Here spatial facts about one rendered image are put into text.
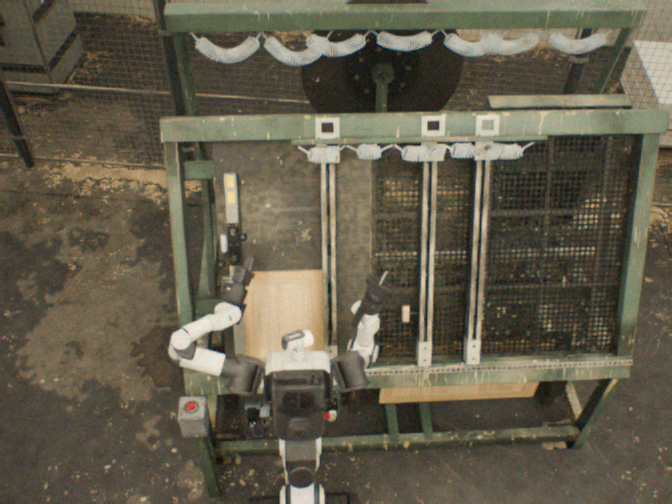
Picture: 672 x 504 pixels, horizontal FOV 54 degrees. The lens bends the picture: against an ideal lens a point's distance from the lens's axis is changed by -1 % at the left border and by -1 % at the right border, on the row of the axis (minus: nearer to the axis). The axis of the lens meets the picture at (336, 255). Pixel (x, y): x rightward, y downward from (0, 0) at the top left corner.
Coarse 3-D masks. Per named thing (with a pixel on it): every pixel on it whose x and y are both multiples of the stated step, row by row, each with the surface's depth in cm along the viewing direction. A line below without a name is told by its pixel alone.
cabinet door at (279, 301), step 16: (256, 272) 307; (272, 272) 308; (288, 272) 308; (304, 272) 308; (320, 272) 309; (256, 288) 310; (272, 288) 310; (288, 288) 311; (304, 288) 311; (320, 288) 311; (256, 304) 312; (272, 304) 312; (288, 304) 313; (304, 304) 313; (320, 304) 314; (256, 320) 314; (272, 320) 315; (288, 320) 315; (304, 320) 316; (320, 320) 316; (256, 336) 316; (272, 336) 317; (320, 336) 318; (256, 352) 319; (272, 352) 320
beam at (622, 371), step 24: (408, 360) 327; (432, 360) 327; (456, 360) 327; (480, 360) 326; (504, 360) 326; (528, 360) 326; (552, 360) 326; (576, 360) 327; (600, 360) 328; (192, 384) 318; (216, 384) 319; (336, 384) 323; (384, 384) 324; (408, 384) 325; (432, 384) 326; (456, 384) 327
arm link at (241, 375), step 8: (224, 360) 265; (232, 360) 267; (224, 368) 265; (232, 368) 265; (240, 368) 266; (248, 368) 266; (224, 376) 266; (232, 376) 266; (240, 376) 266; (248, 376) 267; (232, 384) 266; (240, 384) 266; (248, 384) 267
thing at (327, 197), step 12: (324, 120) 280; (336, 120) 280; (336, 132) 282; (324, 144) 283; (336, 144) 270; (336, 156) 284; (324, 168) 290; (324, 180) 291; (324, 192) 293; (324, 204) 294; (324, 216) 296; (324, 228) 297; (324, 240) 299; (324, 252) 301; (324, 264) 302; (324, 276) 304; (324, 288) 306; (324, 300) 307; (324, 312) 309; (324, 324) 311; (324, 336) 313; (324, 348) 314; (336, 348) 315
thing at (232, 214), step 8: (224, 176) 291; (232, 208) 296; (232, 216) 297; (240, 256) 305; (240, 264) 303; (232, 272) 304; (232, 280) 305; (240, 328) 312; (240, 336) 314; (240, 344) 315; (240, 352) 316
